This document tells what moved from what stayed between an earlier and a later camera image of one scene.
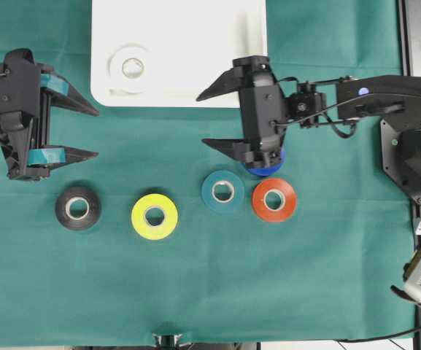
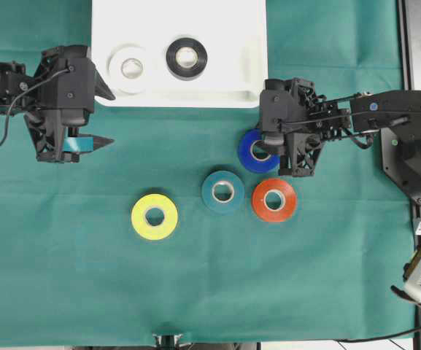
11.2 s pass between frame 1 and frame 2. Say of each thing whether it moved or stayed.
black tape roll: moved
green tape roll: stayed
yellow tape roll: stayed
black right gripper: moved
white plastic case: stayed
